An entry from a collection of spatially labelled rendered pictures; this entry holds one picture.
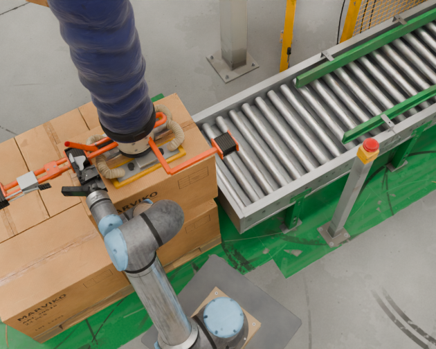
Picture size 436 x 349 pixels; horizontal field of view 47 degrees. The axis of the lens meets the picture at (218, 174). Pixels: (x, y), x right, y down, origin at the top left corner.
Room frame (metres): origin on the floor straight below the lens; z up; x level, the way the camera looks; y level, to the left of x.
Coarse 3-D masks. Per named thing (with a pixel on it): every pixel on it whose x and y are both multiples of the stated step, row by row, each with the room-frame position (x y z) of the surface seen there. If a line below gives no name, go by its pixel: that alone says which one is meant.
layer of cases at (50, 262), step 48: (0, 144) 1.64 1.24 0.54; (48, 144) 1.61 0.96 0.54; (48, 192) 1.30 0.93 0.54; (0, 240) 1.04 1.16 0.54; (48, 240) 1.02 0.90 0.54; (96, 240) 0.99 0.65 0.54; (192, 240) 1.06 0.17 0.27; (0, 288) 0.78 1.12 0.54; (48, 288) 0.76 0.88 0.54; (96, 288) 0.81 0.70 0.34
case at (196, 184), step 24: (168, 96) 1.47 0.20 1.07; (192, 120) 1.33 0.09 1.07; (192, 144) 1.20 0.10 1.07; (96, 168) 1.11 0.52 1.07; (192, 168) 1.09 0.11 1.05; (120, 192) 0.99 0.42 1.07; (144, 192) 0.99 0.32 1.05; (168, 192) 1.03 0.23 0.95; (192, 192) 1.08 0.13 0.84; (216, 192) 1.13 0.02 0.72
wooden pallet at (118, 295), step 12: (216, 240) 1.12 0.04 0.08; (192, 252) 1.08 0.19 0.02; (168, 264) 0.98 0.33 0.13; (180, 264) 1.01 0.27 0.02; (132, 288) 0.87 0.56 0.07; (108, 300) 0.83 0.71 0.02; (84, 312) 0.76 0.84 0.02; (96, 312) 0.76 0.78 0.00; (60, 324) 0.68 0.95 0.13; (72, 324) 0.70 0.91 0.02; (36, 336) 0.63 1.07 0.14; (48, 336) 0.64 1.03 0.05
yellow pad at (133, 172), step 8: (160, 144) 1.20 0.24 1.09; (168, 152) 1.15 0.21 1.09; (176, 152) 1.15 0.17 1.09; (184, 152) 1.15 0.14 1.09; (128, 160) 1.13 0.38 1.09; (168, 160) 1.11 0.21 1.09; (112, 168) 1.09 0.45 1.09; (128, 168) 1.09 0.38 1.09; (136, 168) 1.08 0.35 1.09; (144, 168) 1.08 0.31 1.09; (152, 168) 1.08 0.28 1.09; (128, 176) 1.05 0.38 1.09; (136, 176) 1.05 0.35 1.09; (120, 184) 1.01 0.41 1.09
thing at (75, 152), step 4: (68, 148) 1.13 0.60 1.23; (72, 148) 1.13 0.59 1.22; (64, 152) 1.11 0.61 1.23; (68, 152) 1.11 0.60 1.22; (72, 152) 1.11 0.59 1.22; (76, 152) 1.11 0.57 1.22; (80, 152) 1.11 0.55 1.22; (84, 152) 1.10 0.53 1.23; (68, 156) 1.09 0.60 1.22; (76, 156) 1.09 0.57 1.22; (88, 156) 1.08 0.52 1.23; (68, 160) 1.07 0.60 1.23; (88, 160) 1.06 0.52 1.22; (84, 164) 1.06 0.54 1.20; (88, 164) 1.06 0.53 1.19; (72, 168) 1.04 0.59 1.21; (84, 168) 1.05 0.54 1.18
